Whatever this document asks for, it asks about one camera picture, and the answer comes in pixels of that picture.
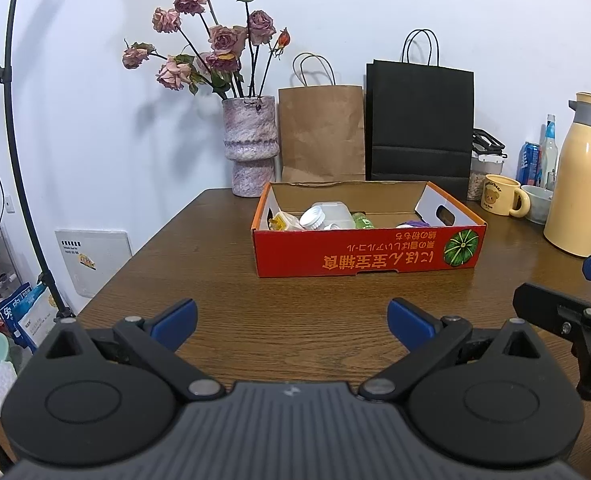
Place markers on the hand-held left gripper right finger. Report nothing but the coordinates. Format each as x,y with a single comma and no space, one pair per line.
410,322

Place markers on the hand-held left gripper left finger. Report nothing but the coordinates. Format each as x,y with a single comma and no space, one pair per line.
175,320

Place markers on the red and orange cardboard box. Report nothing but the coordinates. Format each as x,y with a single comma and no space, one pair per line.
365,255

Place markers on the purple rimmed white lid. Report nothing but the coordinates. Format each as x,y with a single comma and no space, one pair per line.
413,225

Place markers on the green transparent bottle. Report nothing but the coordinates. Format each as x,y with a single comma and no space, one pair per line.
363,221

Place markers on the translucent white plastic container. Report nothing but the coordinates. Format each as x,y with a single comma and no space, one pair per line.
338,215

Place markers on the white ribbed screw cap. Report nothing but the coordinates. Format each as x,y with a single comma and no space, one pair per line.
313,217

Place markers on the yellow plastic item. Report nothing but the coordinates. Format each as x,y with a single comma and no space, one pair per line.
285,222

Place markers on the pale grey ceramic cup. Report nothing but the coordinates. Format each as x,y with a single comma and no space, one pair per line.
538,205

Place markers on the clear drinking glass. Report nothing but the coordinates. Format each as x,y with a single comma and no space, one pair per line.
551,180

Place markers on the yellow bear mug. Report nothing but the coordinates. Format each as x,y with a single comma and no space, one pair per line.
495,195

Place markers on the blue drink can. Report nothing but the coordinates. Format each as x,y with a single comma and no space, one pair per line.
529,162

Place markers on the clear glass bottle blue label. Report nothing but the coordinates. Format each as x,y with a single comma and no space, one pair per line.
549,150

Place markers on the blue and white packet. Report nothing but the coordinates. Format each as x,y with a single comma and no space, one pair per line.
30,317

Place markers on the clear storage jar black lid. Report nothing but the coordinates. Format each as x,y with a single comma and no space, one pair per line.
485,165

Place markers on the white tissue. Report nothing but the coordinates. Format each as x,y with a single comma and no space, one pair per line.
5,385

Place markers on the pink mottled ceramic vase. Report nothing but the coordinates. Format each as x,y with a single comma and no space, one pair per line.
250,140

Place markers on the black paper bag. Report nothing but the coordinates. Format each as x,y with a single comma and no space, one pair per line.
420,120

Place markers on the brown paper bag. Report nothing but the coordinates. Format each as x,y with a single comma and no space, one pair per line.
320,130

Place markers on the black light stand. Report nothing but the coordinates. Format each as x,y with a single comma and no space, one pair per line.
12,110

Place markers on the dried pink rose bouquet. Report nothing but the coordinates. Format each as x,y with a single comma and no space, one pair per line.
215,45

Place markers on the white wall outlet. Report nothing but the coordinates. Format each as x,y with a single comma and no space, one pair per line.
9,203

